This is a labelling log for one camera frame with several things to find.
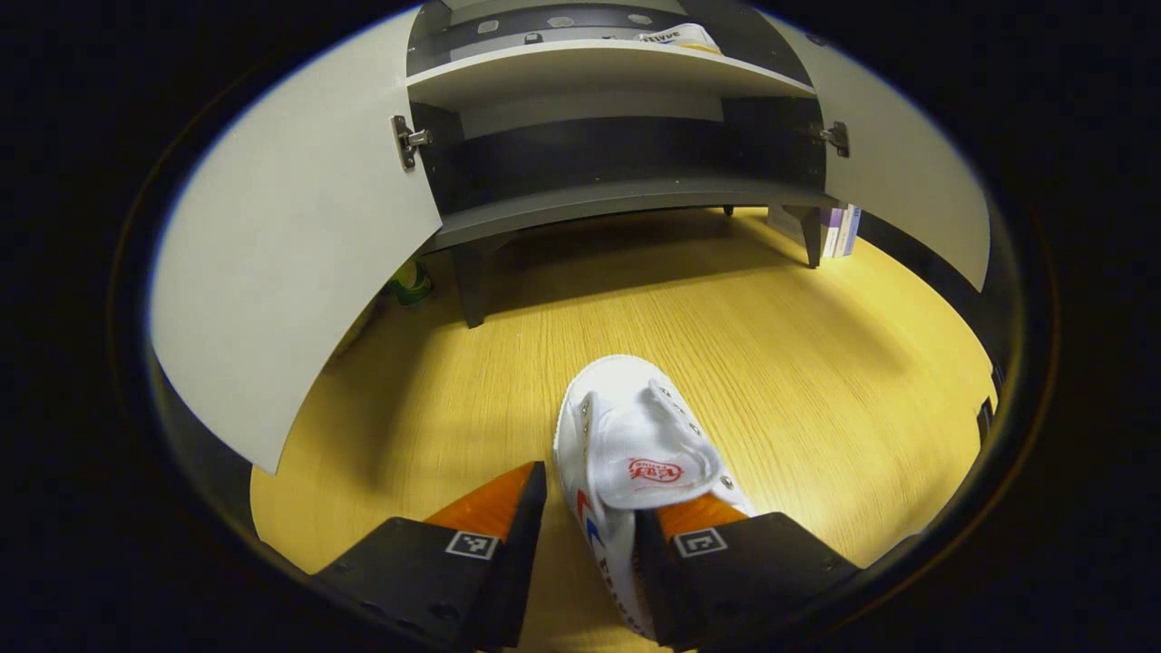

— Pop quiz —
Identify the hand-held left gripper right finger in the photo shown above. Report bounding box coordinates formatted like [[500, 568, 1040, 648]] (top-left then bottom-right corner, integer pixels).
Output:
[[633, 494, 861, 652]]

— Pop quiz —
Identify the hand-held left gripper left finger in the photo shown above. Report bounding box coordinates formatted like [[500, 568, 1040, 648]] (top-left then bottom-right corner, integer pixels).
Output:
[[310, 461, 548, 653]]

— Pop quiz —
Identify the white canvas shoe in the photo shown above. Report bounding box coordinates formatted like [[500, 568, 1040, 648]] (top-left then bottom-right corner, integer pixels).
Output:
[[635, 23, 724, 55], [553, 354, 758, 640]]

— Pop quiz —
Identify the white shoe cabinet door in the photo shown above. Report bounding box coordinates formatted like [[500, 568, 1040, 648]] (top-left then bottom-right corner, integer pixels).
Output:
[[762, 11, 991, 293], [150, 9, 444, 475]]

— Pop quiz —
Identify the white grey shoe cabinet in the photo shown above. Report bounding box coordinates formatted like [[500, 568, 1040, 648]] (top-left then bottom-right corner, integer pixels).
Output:
[[404, 0, 840, 329]]

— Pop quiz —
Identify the yellow plush toy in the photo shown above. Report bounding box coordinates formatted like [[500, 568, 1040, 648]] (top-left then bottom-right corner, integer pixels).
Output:
[[390, 258, 434, 307]]

